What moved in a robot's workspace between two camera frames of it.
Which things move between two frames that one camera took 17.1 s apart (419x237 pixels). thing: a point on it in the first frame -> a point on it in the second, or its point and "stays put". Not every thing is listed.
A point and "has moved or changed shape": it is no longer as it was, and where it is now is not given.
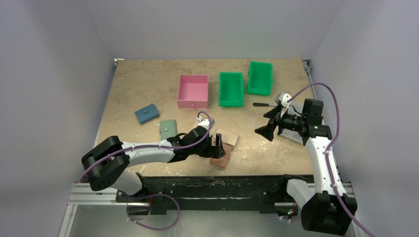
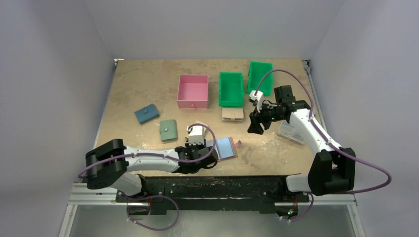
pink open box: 193,92 stays put
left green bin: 231,91 stays put
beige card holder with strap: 227,137 -> 232,114
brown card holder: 222,162 has moved or changed shape
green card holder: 168,129 stays put
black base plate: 184,194 stays put
